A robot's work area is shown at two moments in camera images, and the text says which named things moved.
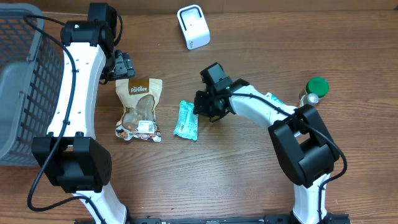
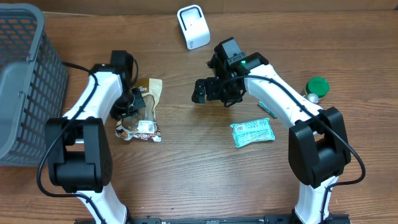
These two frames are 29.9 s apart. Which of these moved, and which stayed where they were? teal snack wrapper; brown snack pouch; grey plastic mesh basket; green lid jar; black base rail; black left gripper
Moved: black left gripper; teal snack wrapper
Stayed: grey plastic mesh basket; green lid jar; brown snack pouch; black base rail
